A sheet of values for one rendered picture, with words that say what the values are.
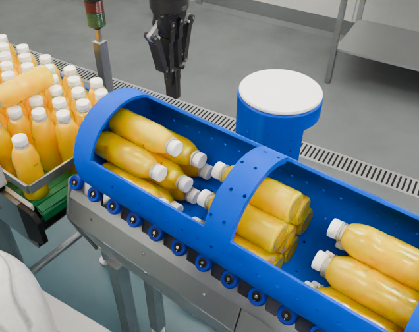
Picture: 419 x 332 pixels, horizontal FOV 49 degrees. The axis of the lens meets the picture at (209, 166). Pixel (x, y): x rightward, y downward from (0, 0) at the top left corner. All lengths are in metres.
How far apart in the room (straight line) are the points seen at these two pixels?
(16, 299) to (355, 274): 0.57
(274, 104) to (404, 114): 2.16
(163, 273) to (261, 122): 0.58
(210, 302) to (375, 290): 0.42
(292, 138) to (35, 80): 0.80
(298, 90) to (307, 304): 0.85
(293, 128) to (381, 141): 1.78
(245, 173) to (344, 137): 2.29
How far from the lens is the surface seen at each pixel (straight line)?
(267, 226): 0.94
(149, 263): 1.23
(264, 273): 0.91
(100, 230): 1.33
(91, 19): 1.69
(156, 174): 1.08
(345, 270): 0.90
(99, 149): 1.17
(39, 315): 0.71
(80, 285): 2.31
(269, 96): 1.52
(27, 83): 1.43
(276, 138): 1.50
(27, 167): 1.33
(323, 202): 1.11
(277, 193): 0.95
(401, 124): 3.44
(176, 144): 1.08
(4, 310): 0.67
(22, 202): 1.42
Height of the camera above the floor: 1.84
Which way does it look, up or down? 41 degrees down
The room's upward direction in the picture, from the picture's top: 1 degrees clockwise
